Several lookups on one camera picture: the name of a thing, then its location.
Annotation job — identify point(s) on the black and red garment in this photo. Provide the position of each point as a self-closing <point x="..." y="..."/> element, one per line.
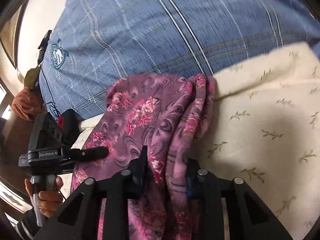
<point x="69" y="122"/>

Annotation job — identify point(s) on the cream leaf-print pillow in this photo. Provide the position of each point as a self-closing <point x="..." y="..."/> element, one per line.
<point x="265" y="130"/>

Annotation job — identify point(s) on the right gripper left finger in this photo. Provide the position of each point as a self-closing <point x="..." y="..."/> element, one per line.
<point x="99" y="201"/>

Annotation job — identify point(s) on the blue plaid quilt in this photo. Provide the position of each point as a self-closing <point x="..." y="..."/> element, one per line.
<point x="97" y="42"/>

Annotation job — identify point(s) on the purple floral garment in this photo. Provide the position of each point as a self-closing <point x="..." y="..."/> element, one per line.
<point x="166" y="113"/>

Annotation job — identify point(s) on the dark striped sleeve forearm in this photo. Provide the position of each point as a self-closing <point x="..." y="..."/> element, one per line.
<point x="27" y="227"/>

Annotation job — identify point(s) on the dark olive cloth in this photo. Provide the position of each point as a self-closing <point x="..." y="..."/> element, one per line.
<point x="32" y="77"/>

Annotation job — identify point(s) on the person left hand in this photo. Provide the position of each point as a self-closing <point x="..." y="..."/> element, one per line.
<point x="49" y="201"/>

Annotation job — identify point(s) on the orange cloth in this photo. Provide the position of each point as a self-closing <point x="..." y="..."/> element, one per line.
<point x="28" y="104"/>

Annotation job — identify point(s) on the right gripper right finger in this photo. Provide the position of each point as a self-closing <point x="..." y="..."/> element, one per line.
<point x="219" y="199"/>

